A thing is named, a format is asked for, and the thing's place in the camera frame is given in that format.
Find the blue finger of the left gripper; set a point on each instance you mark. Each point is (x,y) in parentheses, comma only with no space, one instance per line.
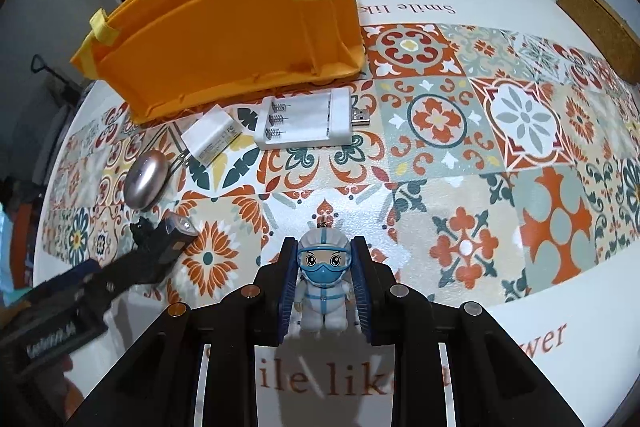
(69,279)

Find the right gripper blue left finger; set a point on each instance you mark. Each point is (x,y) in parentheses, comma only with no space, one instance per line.
(288,269)

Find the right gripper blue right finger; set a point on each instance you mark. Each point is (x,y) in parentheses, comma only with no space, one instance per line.
(362,273)

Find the medic figurine toy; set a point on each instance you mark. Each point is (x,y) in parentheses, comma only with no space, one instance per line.
(324,259)

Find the black small flashlight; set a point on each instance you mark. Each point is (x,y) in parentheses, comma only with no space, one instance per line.
(159,246)

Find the silver egg-shaped speaker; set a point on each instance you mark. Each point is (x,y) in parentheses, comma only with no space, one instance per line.
(145,180)

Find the white battery charger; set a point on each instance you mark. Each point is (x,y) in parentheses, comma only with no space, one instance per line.
(320,119)

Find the white usb wall plug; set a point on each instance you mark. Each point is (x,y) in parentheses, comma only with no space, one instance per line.
(203,137)

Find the patterned tile table mat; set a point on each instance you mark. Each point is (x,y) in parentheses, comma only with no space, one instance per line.
(494,164)

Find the orange plastic crate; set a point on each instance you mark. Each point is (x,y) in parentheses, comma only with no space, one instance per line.
(163,56)

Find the woven cork box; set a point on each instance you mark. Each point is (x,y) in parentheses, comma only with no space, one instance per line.
(609,32)

